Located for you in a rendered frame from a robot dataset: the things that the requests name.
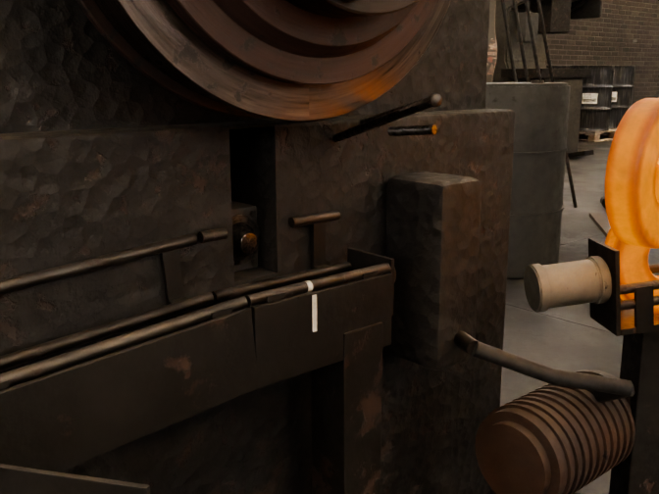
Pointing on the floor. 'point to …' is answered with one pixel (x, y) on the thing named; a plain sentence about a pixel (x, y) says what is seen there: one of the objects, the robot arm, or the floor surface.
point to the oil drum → (534, 169)
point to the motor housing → (553, 440)
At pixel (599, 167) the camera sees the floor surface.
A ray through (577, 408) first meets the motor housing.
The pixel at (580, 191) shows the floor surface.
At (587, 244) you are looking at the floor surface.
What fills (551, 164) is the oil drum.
